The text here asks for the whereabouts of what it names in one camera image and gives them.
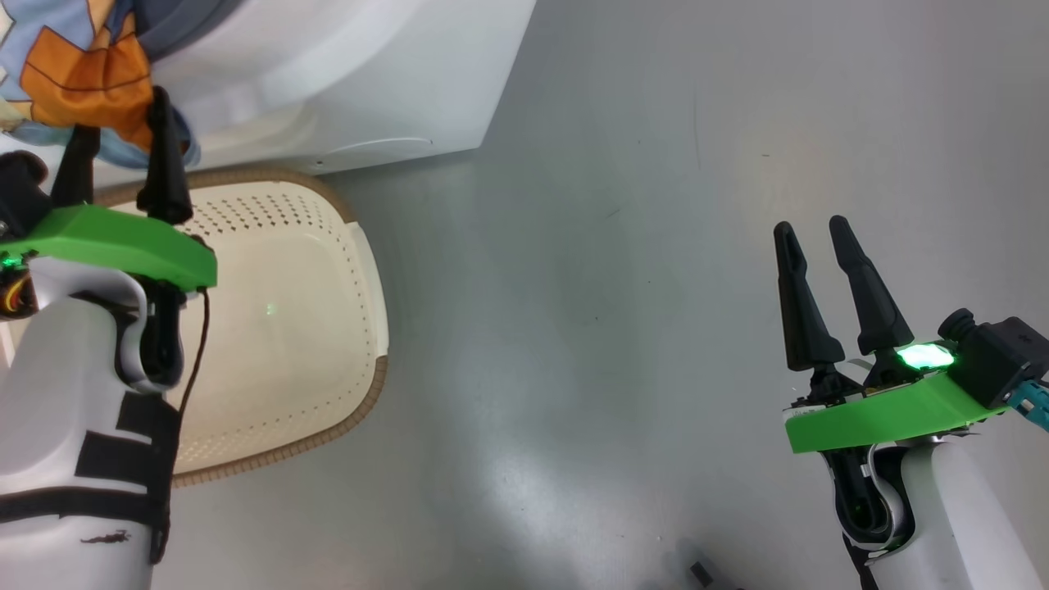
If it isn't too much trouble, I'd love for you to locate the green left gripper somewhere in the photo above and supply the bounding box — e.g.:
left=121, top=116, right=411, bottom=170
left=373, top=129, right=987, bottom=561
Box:
left=0, top=85, right=219, bottom=293

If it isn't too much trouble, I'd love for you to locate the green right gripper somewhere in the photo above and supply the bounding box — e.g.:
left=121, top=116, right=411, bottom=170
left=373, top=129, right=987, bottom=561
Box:
left=773, top=214, right=1010, bottom=457

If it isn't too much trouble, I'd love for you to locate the cream cartoon print garment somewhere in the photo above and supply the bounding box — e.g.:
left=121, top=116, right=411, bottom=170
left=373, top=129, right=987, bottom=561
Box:
left=0, top=0, right=202, bottom=170

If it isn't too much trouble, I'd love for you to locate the grey rubber door gasket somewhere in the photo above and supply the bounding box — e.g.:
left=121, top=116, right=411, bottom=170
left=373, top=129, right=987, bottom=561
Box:
left=134, top=0, right=248, bottom=63

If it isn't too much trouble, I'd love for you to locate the cream perforated laundry basket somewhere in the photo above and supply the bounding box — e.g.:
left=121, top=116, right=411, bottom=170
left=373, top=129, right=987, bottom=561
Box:
left=89, top=166, right=391, bottom=489

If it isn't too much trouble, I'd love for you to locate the white front-load washing machine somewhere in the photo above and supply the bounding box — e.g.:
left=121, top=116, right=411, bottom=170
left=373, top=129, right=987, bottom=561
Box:
left=86, top=0, right=538, bottom=178

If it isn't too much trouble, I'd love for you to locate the round washer filter cover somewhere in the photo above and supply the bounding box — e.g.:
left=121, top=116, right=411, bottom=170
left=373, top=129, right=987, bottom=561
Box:
left=315, top=137, right=436, bottom=174

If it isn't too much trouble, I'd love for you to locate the thin brown arm cable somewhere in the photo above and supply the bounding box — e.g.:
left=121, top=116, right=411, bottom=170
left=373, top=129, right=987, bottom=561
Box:
left=175, top=285, right=212, bottom=420

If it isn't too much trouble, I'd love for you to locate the teal right camera cable plug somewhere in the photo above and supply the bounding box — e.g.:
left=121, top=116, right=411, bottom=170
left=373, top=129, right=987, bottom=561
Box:
left=1006, top=378, right=1049, bottom=437

